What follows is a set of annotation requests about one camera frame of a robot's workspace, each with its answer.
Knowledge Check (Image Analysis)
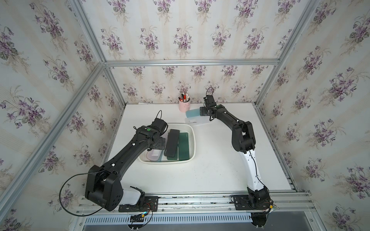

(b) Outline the black pencil case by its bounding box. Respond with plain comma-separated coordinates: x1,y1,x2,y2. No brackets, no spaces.
164,130,180,157

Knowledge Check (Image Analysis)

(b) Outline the clear frosted pencil case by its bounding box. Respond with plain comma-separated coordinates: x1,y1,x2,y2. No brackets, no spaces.
146,149,164,162

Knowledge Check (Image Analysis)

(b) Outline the teal pencil case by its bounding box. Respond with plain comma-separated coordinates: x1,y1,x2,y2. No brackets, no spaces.
186,108,200,118

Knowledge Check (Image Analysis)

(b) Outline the dark green pencil case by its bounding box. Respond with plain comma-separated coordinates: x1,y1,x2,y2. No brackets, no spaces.
178,132,189,161
167,155,178,161

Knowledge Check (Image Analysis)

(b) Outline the white plastic storage box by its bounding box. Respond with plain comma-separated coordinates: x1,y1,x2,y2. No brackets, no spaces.
138,123,196,165

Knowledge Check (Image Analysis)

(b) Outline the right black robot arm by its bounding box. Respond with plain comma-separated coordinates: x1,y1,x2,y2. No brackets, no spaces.
200,105,273,210

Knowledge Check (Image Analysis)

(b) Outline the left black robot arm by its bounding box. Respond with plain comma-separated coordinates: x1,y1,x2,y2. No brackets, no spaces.
85,125,168,211

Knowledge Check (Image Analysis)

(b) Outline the pink pen cup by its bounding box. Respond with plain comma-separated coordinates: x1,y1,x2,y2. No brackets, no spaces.
178,93,191,113

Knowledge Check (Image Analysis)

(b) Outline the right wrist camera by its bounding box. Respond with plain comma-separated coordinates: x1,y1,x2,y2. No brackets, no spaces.
203,95,217,108

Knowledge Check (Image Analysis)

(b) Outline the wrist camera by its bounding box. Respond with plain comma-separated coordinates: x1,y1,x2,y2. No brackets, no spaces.
203,95,217,108
150,118,168,136

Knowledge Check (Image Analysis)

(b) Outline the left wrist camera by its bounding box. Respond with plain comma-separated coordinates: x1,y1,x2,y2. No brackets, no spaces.
150,118,168,136

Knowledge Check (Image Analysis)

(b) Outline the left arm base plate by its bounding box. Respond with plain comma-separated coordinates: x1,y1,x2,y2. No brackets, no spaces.
118,196,159,212

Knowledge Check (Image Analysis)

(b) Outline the aluminium rail base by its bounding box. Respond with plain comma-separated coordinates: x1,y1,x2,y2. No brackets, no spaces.
69,192,324,231

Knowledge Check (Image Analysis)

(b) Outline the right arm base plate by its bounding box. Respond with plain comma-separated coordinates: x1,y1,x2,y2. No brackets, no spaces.
230,194,274,211

